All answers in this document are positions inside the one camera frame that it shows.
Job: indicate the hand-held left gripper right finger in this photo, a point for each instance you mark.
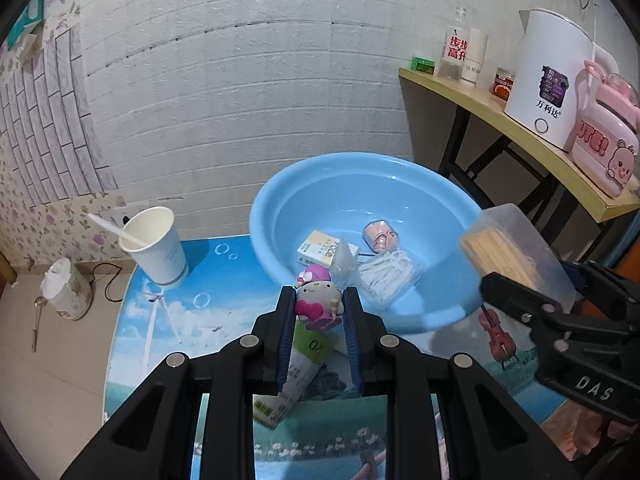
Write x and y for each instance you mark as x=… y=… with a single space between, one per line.
x=353 y=345

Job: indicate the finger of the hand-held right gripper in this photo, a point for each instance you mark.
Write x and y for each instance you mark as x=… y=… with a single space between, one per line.
x=520 y=297
x=605 y=292

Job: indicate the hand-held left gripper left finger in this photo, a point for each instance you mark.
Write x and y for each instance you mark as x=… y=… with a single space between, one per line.
x=286 y=340

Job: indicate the pink white cat figurine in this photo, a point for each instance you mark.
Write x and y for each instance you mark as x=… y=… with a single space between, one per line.
x=317 y=295

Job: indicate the clear toothpick box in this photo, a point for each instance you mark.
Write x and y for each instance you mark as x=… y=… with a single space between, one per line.
x=505 y=240

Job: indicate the bag of cotton swabs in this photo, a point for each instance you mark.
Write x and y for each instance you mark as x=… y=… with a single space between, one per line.
x=387 y=280

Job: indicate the pink capsule toy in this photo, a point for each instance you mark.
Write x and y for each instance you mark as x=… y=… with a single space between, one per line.
x=380 y=235

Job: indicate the blue plastic basin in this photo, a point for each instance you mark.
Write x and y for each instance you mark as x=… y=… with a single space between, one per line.
x=310 y=200

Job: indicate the sky print desktop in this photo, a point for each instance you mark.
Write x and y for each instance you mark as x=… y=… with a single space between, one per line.
x=220 y=280

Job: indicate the green white toothpaste tube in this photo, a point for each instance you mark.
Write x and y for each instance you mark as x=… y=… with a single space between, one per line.
x=305 y=360

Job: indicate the pink cloth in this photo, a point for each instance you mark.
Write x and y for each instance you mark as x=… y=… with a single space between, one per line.
x=575 y=435

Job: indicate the clear plastic packet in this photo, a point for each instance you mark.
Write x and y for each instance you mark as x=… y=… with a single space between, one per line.
x=345 y=265

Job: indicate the white yellow small box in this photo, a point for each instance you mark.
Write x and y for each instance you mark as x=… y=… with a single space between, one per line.
x=317 y=247

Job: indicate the pink cartoon water bottle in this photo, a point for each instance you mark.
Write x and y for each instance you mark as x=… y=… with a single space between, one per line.
x=605 y=145

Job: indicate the white paper cup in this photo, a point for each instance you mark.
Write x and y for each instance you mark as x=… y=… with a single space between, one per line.
x=160 y=255

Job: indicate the wooden folding table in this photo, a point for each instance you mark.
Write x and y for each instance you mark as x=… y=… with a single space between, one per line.
x=470 y=102

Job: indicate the white plastic spoon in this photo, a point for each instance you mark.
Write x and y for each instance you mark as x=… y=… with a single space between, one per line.
x=107 y=224

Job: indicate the small red can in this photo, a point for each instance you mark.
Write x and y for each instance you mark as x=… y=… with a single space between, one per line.
x=502 y=82

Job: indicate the white electric kettle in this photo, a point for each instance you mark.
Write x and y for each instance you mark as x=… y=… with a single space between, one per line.
x=550 y=60

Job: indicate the sleeve of stacked paper cups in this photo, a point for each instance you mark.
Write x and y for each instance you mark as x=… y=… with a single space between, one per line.
x=475 y=55

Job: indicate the metal spoon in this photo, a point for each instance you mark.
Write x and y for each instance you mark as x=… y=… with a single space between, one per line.
x=37 y=325

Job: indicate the small green box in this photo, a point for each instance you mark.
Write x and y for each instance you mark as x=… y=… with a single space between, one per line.
x=422 y=64

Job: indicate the clear bottle with red label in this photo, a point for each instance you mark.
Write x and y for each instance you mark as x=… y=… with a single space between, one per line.
x=454 y=50

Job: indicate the brown wooden door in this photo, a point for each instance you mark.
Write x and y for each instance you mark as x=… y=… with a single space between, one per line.
x=5 y=272

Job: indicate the green white tissue pack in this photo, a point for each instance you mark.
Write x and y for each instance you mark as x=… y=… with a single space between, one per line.
x=32 y=15

